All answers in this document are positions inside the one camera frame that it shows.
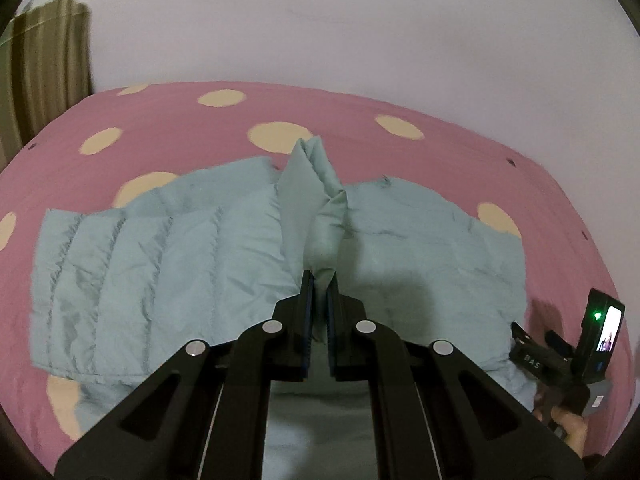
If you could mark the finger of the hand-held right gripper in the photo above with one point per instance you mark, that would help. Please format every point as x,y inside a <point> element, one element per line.
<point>530,355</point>
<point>559,344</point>

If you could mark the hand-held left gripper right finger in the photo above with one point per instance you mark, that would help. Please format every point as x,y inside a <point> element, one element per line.
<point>332,330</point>

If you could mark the striped olive curtain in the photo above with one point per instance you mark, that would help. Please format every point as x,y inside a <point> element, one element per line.
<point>45,60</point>

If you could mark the light blue puffer jacket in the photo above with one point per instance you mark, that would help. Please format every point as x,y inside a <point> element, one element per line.
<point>150,270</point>

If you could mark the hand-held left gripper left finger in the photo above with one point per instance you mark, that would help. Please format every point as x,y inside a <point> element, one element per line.
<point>307,322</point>

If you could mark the pink polka dot bed sheet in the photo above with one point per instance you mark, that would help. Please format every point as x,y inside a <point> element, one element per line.
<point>400,160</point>

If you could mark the person's right hand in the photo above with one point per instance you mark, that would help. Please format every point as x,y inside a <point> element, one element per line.
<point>567,427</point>

